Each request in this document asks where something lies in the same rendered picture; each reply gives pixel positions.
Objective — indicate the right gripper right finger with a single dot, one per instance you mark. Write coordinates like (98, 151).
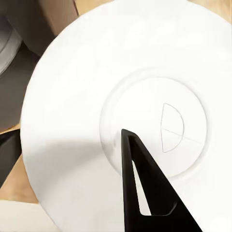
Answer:
(168, 212)

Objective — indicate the saucer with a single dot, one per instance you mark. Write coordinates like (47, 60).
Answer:
(159, 68)

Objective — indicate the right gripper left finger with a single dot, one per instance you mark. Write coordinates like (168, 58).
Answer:
(10, 151)

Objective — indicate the coffee maker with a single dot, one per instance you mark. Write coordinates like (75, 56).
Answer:
(27, 28)

